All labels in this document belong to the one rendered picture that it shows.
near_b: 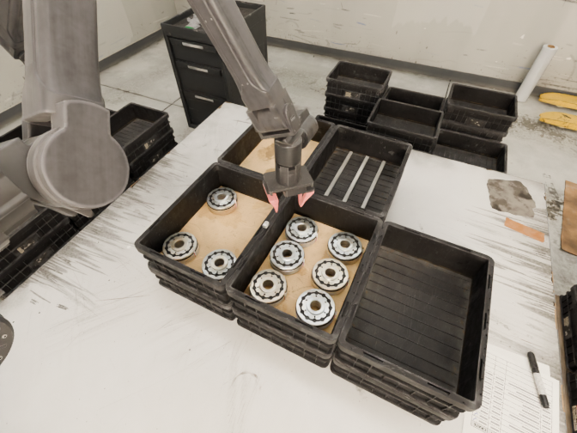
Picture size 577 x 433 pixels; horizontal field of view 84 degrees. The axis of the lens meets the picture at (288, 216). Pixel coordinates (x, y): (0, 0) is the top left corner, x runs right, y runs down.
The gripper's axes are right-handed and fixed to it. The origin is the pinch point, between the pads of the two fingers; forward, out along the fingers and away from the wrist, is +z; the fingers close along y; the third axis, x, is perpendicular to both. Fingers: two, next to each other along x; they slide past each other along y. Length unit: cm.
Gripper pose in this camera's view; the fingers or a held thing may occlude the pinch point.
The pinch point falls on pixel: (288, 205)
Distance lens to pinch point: 78.9
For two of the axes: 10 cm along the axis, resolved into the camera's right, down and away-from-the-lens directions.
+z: 0.0, 6.6, 7.5
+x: 3.0, 7.2, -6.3
